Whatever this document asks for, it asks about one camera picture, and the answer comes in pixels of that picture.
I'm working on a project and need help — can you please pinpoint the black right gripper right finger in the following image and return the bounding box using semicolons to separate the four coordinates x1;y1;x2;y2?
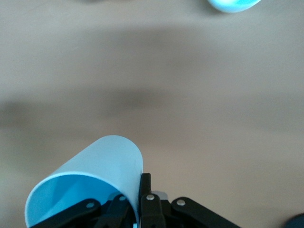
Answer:
139;172;241;228

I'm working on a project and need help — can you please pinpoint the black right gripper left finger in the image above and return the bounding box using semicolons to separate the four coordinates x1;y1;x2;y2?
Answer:
30;194;137;228

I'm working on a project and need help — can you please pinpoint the light blue plastic cup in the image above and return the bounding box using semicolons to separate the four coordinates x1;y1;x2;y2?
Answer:
25;135;144;228
205;0;262;14

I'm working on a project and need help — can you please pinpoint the black saucepan with blue handle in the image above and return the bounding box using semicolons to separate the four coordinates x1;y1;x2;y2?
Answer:
284;212;304;228

